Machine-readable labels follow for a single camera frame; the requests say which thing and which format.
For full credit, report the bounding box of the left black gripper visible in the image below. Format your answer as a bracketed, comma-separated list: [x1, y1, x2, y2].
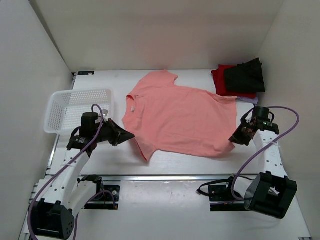
[95, 116, 136, 144]

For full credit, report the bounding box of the pink t shirt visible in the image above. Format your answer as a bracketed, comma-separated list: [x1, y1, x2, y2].
[122, 70, 237, 161]

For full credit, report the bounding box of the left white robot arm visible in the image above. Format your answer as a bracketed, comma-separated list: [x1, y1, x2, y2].
[27, 111, 135, 240]

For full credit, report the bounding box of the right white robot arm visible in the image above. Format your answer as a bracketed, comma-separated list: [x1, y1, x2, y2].
[196, 106, 300, 219]

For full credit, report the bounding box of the lavender folded t shirt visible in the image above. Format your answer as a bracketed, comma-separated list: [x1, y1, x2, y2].
[236, 96, 259, 105]

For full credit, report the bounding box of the black folded t shirt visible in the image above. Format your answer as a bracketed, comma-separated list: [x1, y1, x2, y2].
[223, 58, 266, 94]

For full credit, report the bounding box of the white plastic basket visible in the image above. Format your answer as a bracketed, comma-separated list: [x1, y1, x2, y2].
[43, 87, 115, 135]

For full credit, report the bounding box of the red folded t shirt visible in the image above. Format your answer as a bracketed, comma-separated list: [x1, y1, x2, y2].
[211, 64, 257, 99]

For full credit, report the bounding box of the aluminium rail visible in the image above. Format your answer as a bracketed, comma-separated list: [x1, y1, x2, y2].
[46, 173, 256, 183]

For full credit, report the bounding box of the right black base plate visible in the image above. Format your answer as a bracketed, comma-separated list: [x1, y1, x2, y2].
[208, 182, 259, 212]

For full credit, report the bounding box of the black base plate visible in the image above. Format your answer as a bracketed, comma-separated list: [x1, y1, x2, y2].
[84, 181, 121, 211]
[208, 182, 259, 212]

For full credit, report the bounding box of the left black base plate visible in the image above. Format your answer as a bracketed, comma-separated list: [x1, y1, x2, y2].
[84, 181, 121, 211]

